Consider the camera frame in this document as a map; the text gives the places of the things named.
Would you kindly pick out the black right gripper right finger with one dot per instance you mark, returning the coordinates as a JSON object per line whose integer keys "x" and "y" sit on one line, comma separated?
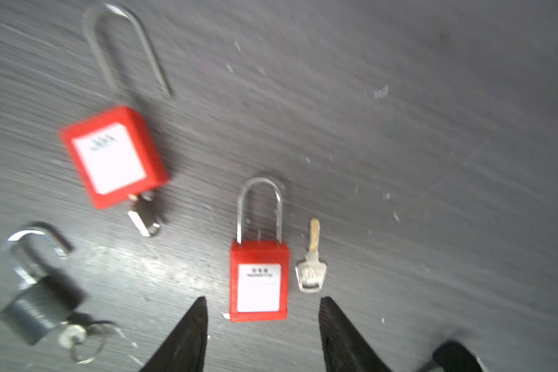
{"x": 343, "y": 347}

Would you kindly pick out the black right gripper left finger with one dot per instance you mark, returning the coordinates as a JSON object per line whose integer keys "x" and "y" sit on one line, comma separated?
{"x": 185, "y": 347}

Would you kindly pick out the silver brass key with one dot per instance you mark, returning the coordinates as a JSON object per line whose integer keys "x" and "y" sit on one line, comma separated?
{"x": 311, "y": 272}

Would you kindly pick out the red padlock long shackle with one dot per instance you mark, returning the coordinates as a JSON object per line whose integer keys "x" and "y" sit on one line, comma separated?
{"x": 259, "y": 269}

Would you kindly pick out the red padlock with key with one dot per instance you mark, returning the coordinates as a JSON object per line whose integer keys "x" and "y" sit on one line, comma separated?
{"x": 113, "y": 152}

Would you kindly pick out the small black padlock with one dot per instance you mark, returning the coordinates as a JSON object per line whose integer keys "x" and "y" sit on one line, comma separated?
{"x": 45, "y": 301}

